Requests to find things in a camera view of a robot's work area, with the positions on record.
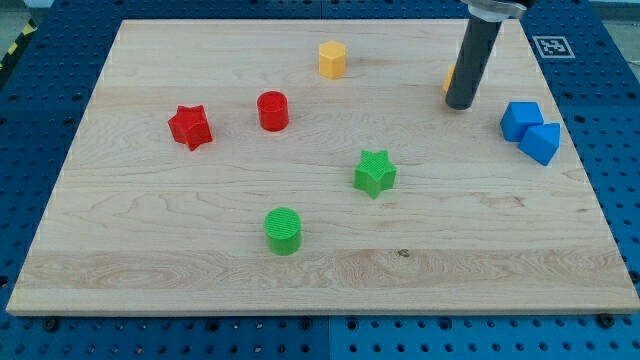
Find yellow heart block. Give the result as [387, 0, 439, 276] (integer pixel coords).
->
[442, 63, 455, 95]

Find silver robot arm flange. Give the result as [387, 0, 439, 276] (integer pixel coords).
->
[461, 0, 528, 22]

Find yellow hexagon block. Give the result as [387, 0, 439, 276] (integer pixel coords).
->
[318, 40, 346, 79]

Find light wooden board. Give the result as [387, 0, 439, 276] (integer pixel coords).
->
[7, 20, 639, 316]

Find green star block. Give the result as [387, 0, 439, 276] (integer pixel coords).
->
[353, 150, 397, 199]

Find green cylinder block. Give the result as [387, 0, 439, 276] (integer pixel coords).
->
[263, 207, 302, 256]

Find red cylinder block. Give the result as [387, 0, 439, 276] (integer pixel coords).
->
[256, 91, 289, 132]

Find red star block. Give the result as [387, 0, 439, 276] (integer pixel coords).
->
[168, 105, 213, 151]

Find blue cube block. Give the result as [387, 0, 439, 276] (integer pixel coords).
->
[500, 101, 544, 142]

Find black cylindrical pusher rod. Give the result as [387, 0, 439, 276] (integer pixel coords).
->
[445, 15, 502, 110]

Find blue pentagon block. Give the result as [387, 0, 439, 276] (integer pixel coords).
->
[518, 123, 561, 166]

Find white fiducial marker tag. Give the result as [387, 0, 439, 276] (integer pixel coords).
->
[533, 36, 575, 59]

